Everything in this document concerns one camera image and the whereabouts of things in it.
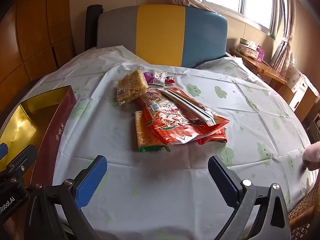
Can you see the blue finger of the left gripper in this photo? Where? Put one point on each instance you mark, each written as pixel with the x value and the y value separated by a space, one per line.
pixel 3 150
pixel 20 164

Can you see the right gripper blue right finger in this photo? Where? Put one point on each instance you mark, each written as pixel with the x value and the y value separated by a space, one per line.
pixel 234 191

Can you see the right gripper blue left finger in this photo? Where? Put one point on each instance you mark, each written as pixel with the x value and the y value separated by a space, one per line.
pixel 84 185

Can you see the gold and white long packet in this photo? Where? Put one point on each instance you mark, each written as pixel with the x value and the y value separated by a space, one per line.
pixel 200 111

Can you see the green cracker pack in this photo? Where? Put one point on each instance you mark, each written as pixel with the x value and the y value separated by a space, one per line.
pixel 146 141

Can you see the large red rice-stick snack bag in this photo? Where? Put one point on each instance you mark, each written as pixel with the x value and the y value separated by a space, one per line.
pixel 171 124

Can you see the purple snack packet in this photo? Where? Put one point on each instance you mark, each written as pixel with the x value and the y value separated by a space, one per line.
pixel 149 77

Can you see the small red candy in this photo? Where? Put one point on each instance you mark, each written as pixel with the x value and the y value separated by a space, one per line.
pixel 170 80

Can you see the white printed snack packet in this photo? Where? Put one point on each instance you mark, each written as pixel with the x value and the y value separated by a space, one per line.
pixel 158 77

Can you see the gold tin box maroon sides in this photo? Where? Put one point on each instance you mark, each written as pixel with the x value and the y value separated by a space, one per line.
pixel 39 121

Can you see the white cloud-print tablecloth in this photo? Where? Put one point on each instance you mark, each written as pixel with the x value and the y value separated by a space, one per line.
pixel 170 194

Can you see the pink sleeve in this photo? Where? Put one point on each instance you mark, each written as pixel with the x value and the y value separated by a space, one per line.
pixel 311 157

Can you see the wooden side table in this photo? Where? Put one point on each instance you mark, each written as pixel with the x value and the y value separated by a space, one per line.
pixel 260 68

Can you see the white polka-dot box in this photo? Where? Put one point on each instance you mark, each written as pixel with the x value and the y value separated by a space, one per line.
pixel 299 84

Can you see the wooden cabinet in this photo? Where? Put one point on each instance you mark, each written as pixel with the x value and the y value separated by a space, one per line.
pixel 36 40

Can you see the pink small box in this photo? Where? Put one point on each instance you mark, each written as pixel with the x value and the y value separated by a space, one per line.
pixel 260 54

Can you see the tissue box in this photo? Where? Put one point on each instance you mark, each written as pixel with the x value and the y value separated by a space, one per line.
pixel 248 48

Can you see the black rolled mat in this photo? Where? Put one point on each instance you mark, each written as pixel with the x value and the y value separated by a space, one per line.
pixel 91 25

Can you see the grey yellow blue sofa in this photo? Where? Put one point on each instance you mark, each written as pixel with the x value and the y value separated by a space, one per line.
pixel 162 34

